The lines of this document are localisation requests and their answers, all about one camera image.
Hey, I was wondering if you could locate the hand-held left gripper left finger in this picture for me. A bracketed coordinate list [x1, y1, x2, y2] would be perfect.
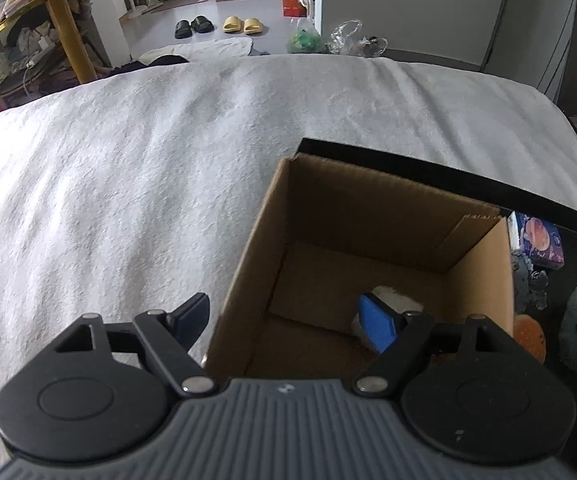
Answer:
[53, 292, 216, 398]

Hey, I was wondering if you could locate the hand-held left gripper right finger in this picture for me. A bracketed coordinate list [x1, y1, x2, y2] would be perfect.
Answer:
[355, 292, 514, 400]

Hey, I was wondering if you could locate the white plush toy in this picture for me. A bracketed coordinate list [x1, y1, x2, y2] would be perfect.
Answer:
[351, 285, 426, 351]

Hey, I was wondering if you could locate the orange soft toy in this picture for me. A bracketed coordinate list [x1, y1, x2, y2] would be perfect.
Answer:
[513, 312, 548, 366]

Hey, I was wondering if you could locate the black shallow tray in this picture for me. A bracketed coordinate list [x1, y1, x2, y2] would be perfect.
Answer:
[295, 137, 577, 480]

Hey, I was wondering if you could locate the grey round soft toy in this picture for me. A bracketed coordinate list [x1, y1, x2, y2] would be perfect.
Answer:
[511, 252, 551, 311]

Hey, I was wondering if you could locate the blue tissue packet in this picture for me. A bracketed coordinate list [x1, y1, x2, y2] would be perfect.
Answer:
[508, 211, 566, 271]

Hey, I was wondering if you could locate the brown cardboard box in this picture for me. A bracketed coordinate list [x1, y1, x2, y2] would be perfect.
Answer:
[203, 152, 516, 381]

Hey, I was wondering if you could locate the pile of black clothes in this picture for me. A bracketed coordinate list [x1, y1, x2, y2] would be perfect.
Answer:
[111, 55, 189, 78]

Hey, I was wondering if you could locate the white floor towel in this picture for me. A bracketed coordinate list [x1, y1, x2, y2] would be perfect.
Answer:
[141, 35, 253, 66]

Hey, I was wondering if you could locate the clear plastic bag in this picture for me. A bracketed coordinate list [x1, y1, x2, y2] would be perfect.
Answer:
[327, 20, 389, 58]

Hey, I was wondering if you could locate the green plastic bag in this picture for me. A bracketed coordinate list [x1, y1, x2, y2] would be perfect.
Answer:
[287, 19, 326, 55]

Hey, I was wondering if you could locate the round table with gold leg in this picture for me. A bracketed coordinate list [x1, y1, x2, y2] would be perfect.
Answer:
[0, 0, 139, 83]

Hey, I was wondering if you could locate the brown doormat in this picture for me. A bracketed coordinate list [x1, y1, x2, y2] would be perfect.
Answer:
[161, 0, 216, 11]

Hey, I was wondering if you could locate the pile of mixed clothes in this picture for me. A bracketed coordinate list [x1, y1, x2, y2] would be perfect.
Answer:
[0, 10, 86, 91]

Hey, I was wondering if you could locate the stack of folders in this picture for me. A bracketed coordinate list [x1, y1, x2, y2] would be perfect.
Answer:
[0, 0, 56, 26]

